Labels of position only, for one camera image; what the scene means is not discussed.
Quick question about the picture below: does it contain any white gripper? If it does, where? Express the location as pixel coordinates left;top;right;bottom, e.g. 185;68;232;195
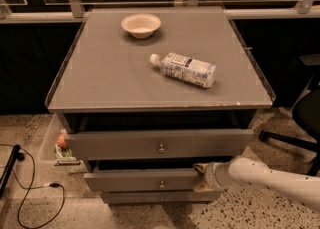
193;163;233;193

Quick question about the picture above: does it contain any grey drawer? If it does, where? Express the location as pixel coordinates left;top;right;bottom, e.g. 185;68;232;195
84;161;203;193
101;190;222;205
65;129;254;160

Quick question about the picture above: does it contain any grey bottom drawer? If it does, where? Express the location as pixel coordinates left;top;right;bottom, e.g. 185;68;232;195
101;190;222;205

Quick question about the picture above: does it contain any grey drawer cabinet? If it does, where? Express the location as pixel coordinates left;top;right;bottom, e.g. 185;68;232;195
44;5;277;206

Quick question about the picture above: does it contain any grey top drawer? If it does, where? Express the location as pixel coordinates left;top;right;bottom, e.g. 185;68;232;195
65;129;254;160

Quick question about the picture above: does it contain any plastic water bottle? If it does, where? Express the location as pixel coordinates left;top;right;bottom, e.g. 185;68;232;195
149;52;216;89

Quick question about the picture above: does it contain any black office chair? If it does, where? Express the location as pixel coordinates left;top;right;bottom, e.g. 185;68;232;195
259;54;320;176

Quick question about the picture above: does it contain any orange toy in bin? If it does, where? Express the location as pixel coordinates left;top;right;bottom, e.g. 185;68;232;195
56;130;67;148

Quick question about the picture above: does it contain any clear plastic storage bin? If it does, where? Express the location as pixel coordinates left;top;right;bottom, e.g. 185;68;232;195
38;115;87;173

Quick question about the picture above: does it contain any white paper bowl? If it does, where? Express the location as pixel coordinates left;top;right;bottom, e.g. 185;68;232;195
121;13;161;39

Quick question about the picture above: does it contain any black stand leg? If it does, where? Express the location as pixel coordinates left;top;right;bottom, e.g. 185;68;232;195
0;145;20;198

